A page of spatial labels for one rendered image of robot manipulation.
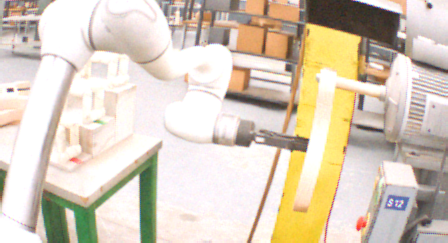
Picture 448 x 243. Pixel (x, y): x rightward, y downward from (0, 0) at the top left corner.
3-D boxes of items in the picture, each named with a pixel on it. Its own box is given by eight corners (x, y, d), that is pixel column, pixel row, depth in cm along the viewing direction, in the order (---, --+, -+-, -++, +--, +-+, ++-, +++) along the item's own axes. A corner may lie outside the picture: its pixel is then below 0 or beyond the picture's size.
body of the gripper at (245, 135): (238, 143, 141) (270, 149, 139) (232, 147, 133) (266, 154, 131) (243, 117, 141) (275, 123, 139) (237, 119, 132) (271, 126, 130)
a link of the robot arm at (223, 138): (211, 146, 134) (232, 150, 133) (216, 112, 133) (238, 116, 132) (219, 142, 143) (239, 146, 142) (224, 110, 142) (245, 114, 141)
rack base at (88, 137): (115, 144, 148) (116, 117, 146) (93, 159, 133) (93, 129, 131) (59, 127, 155) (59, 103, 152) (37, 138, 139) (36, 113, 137)
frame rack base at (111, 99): (134, 133, 162) (137, 84, 158) (115, 145, 148) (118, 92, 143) (77, 118, 168) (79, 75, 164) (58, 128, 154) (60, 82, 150)
